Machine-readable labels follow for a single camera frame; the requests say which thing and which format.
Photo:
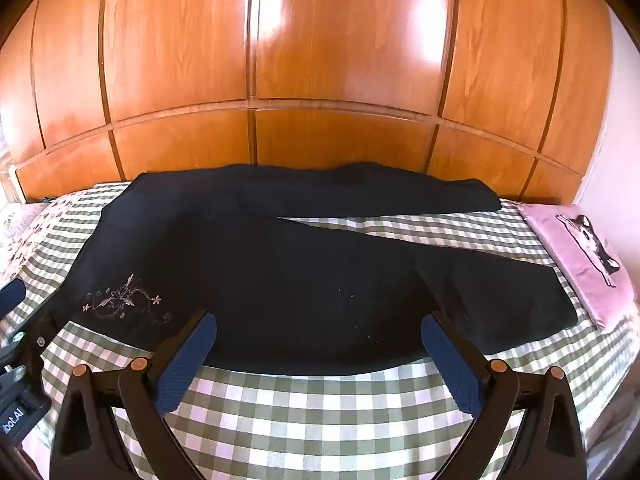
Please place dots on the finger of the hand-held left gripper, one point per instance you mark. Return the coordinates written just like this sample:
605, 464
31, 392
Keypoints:
12, 297
42, 332

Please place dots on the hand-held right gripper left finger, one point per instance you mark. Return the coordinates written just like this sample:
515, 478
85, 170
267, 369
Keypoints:
187, 360

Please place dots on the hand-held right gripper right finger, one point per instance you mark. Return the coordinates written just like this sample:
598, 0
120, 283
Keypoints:
452, 365

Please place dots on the black pants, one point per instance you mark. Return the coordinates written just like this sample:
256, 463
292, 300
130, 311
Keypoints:
300, 285

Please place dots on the floral pillow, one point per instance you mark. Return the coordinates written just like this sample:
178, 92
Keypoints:
25, 230

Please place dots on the green checkered bed sheet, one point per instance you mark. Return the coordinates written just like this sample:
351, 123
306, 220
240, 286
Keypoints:
310, 420

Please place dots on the pink cat print pillow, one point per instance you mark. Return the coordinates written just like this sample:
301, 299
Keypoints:
565, 260

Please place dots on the wooden wardrobe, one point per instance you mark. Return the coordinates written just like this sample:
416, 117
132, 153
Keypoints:
320, 60

